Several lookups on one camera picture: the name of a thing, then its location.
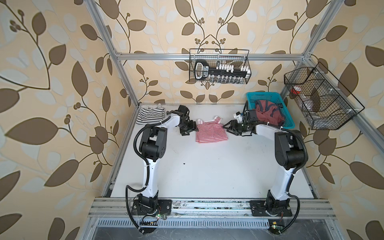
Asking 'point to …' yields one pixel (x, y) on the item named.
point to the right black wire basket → (326, 104)
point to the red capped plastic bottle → (296, 89)
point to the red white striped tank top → (210, 131)
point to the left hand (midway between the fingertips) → (196, 129)
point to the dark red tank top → (266, 111)
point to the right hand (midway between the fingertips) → (225, 129)
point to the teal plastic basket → (276, 97)
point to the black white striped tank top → (147, 115)
